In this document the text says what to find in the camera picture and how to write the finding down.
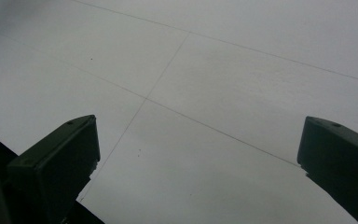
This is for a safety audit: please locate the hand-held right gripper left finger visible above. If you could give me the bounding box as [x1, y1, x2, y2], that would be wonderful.
[7, 114, 102, 224]

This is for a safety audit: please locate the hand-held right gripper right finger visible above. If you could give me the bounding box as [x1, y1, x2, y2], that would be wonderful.
[296, 115, 358, 224]

